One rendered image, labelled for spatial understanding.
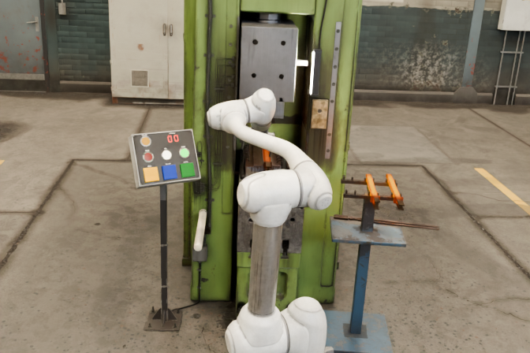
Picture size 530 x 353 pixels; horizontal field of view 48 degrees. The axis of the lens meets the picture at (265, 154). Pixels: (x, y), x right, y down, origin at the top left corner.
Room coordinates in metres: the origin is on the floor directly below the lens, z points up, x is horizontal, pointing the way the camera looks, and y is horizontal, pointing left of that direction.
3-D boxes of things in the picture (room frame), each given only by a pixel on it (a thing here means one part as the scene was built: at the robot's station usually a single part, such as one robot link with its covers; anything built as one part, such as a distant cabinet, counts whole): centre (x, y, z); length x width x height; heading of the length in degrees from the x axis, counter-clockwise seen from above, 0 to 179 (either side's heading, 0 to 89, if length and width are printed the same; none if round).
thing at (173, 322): (3.06, 0.56, 0.05); 0.22 x 0.22 x 0.09; 3
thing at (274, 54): (3.38, -0.03, 1.56); 0.42 x 0.39 x 0.40; 3
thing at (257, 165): (3.38, 0.02, 0.96); 0.42 x 0.20 x 0.09; 3
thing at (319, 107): (3.32, -0.30, 1.27); 0.09 x 0.02 x 0.17; 93
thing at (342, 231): (3.03, -0.59, 0.68); 0.40 x 0.30 x 0.02; 87
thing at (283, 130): (3.70, -0.01, 1.37); 0.41 x 0.10 x 0.91; 93
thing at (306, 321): (1.97, -0.18, 0.77); 0.18 x 0.16 x 0.22; 111
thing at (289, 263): (3.39, -0.04, 0.23); 0.55 x 0.37 x 0.47; 3
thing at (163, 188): (3.06, 0.56, 0.54); 0.04 x 0.04 x 1.08; 3
